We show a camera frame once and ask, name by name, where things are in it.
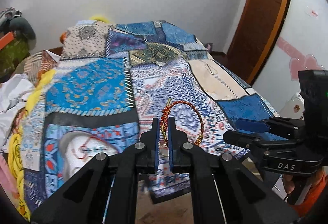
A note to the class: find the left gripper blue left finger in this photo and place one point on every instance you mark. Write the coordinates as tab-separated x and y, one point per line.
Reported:
155	145

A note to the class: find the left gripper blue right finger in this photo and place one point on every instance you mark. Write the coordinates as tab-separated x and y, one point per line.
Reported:
171	128

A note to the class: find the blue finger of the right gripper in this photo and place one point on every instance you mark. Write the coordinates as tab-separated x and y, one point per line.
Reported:
252	126

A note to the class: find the purple heart-shaped jewelry box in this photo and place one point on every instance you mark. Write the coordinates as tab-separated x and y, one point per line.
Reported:
78	147

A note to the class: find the right hand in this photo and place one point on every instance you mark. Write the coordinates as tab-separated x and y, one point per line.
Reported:
289	185

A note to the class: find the orange sleeve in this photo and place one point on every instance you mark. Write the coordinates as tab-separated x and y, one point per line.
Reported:
319	182

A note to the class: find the blue patchwork bedspread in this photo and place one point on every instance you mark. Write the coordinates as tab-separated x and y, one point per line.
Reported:
113	79

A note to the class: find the white wardrobe sliding door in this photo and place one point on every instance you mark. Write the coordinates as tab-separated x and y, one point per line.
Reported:
301	45

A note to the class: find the brown wooden door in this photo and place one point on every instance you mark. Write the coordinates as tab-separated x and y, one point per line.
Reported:
255	36

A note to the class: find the striped pillow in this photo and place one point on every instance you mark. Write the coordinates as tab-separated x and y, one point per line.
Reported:
37	64

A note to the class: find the yellow cloth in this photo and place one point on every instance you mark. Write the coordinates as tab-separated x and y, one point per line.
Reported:
24	150

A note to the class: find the white cloth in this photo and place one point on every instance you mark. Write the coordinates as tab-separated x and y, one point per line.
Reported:
14	95

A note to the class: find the green patterned cover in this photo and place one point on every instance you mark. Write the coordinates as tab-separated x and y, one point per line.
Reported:
12	54

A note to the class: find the orange box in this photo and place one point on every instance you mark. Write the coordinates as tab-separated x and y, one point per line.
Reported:
6	39

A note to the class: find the pile of clothes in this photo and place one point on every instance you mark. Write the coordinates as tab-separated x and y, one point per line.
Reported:
13	21

